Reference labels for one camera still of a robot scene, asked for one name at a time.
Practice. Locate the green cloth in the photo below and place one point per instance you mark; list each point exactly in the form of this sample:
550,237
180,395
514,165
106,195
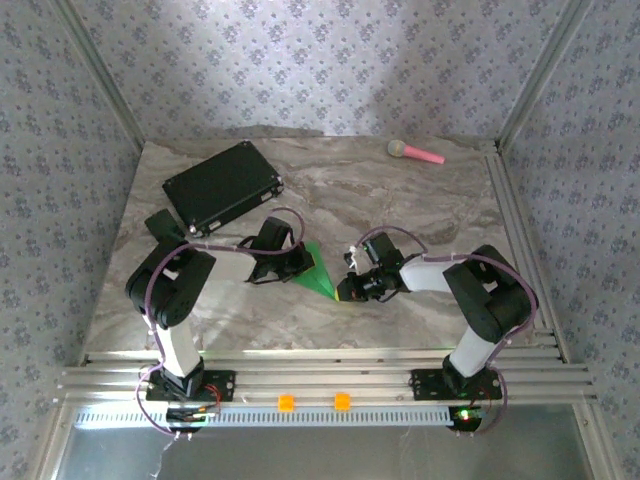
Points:
317,280

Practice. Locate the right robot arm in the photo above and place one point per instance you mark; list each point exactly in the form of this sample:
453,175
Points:
470,355

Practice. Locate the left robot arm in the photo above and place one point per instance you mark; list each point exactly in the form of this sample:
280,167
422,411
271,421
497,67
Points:
177,350

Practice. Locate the grey metal sheet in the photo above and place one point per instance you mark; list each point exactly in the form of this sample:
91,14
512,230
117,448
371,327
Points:
325,455

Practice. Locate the black case with metal latches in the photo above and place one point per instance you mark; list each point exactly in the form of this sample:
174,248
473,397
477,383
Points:
220,185

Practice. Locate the pink toy microphone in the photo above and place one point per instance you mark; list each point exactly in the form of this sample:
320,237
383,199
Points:
420,154

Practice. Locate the orange clip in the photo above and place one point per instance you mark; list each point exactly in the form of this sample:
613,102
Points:
286,403
342,402

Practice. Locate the small black box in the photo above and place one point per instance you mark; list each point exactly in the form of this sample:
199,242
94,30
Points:
161,224

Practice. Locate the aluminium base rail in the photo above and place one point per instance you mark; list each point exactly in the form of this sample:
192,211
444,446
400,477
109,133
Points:
320,375

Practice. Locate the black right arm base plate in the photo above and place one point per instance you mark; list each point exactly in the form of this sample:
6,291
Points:
425,385

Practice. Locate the aluminium side rail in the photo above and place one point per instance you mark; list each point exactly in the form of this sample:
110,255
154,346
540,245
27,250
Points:
497,170

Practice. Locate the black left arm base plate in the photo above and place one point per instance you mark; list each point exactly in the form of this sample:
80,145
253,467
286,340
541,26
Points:
225,385

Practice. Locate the aluminium upright post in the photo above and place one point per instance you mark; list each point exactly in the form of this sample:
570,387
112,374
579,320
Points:
102,75
545,75

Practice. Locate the aluminium frame leg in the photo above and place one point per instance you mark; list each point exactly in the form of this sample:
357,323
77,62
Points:
591,445
54,445

